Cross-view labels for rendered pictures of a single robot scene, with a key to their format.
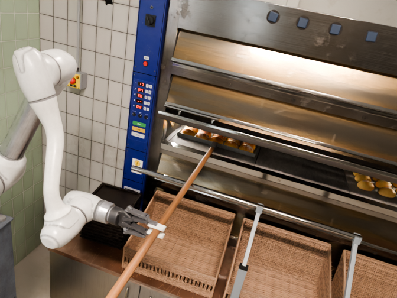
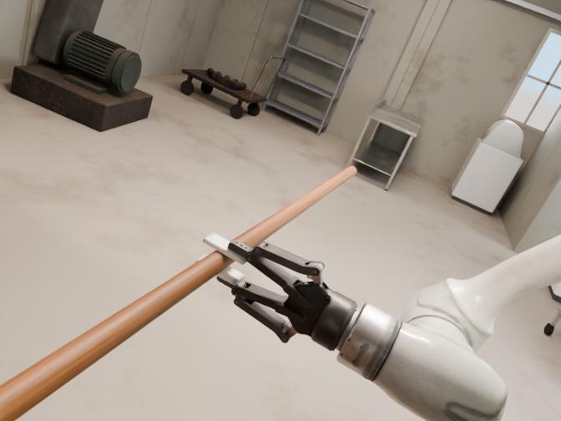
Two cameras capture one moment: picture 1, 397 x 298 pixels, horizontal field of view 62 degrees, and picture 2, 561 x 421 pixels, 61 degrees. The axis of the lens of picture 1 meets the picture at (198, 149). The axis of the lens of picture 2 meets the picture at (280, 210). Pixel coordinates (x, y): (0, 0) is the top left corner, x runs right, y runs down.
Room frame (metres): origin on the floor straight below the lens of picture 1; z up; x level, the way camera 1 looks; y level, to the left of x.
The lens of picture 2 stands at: (1.70, 0.19, 1.55)
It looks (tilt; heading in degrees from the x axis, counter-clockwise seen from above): 22 degrees down; 183
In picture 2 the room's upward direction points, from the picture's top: 22 degrees clockwise
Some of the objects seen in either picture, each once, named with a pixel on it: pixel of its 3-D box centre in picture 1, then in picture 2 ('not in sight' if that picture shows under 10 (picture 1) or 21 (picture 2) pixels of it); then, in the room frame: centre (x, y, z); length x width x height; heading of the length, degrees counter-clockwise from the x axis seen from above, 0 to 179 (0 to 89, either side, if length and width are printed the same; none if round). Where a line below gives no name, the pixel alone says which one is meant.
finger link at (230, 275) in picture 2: (155, 233); (219, 269); (1.08, 0.10, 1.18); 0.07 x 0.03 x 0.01; 78
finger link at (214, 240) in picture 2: (156, 226); (227, 248); (1.08, 0.10, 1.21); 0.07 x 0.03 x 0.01; 78
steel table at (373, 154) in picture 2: not in sight; (387, 140); (-4.92, 0.82, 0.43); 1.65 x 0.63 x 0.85; 172
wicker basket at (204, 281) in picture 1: (181, 239); not in sight; (1.63, 0.00, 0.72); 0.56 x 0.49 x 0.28; 79
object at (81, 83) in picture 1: (77, 79); not in sight; (2.04, 0.84, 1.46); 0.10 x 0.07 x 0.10; 78
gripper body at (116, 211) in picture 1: (121, 217); (317, 311); (1.11, 0.26, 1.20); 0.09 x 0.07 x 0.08; 78
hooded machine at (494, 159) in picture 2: not in sight; (492, 164); (-5.28, 2.30, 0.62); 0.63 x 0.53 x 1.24; 82
